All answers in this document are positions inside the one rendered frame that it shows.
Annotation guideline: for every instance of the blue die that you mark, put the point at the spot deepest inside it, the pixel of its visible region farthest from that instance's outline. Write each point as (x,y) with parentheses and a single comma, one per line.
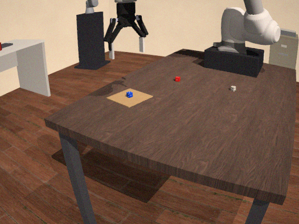
(129,94)

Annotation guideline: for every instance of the tan square mat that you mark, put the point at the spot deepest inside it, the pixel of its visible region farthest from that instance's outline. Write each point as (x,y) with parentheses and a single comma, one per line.
(122,99)

